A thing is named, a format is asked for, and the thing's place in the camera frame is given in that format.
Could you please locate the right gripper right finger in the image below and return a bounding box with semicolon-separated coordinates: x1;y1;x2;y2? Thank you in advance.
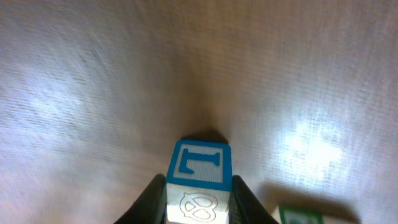
229;175;278;224

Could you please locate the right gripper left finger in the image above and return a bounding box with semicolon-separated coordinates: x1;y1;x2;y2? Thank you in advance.
114;174;167;224

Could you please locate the green letter block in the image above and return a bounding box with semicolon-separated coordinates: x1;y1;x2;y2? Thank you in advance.
271;206;324;224

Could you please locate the wooden block blue side snail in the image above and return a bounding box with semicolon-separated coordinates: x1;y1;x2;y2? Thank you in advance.
165;140;233;224

